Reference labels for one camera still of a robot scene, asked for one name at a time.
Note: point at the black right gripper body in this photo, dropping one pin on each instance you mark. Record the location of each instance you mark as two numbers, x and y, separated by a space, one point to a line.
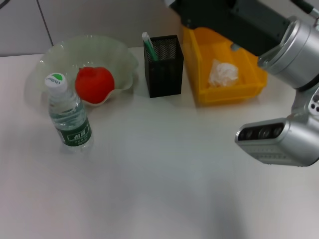
236 22

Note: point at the red tomato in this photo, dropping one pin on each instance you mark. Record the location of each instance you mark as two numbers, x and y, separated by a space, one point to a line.
96 83

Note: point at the pale green wavy fruit plate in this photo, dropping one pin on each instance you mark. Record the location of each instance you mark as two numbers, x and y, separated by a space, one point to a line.
99 47

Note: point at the black silver wrist camera housing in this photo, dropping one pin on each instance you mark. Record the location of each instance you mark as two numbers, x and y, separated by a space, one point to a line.
286 142

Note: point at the white paper ball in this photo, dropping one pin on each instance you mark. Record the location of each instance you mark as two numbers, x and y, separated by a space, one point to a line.
224 73

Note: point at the black mesh pen holder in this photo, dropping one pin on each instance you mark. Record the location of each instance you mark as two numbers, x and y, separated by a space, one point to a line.
164 79

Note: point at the clear green-label water bottle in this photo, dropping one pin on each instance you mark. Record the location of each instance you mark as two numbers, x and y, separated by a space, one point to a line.
72 124

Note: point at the yellow plastic bin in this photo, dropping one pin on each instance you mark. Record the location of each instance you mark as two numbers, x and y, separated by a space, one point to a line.
224 95

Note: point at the mint green utility knife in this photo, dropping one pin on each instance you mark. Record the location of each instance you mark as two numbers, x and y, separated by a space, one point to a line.
150 47

